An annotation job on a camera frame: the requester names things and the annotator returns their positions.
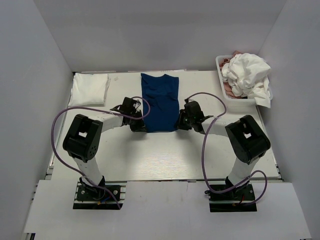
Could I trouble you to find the white t shirt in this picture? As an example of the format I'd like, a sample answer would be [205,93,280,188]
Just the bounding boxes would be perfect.
[68,73,111,107]
[221,52,273,110]

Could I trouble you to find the blue t shirt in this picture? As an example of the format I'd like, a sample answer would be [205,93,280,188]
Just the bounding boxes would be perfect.
[140,73,180,133]

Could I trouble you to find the pink clothes in basket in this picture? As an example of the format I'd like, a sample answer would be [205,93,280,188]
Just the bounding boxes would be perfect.
[218,51,245,99]

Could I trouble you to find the white perforated basket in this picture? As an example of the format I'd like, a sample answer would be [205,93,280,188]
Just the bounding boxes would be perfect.
[215,54,273,107]

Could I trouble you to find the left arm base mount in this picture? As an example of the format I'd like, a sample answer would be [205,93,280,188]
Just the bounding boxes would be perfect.
[72,179,127,210]

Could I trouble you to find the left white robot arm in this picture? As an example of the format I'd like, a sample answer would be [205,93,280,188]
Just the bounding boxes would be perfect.
[62,97,147,200]

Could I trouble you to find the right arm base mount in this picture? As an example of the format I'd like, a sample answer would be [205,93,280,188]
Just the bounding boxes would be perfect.
[204,184,257,213]

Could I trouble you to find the white folded t shirt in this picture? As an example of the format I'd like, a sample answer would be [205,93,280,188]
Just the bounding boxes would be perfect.
[68,73,111,107]

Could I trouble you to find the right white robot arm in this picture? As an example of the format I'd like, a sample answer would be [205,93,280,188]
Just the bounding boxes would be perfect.
[176,98,271,200]

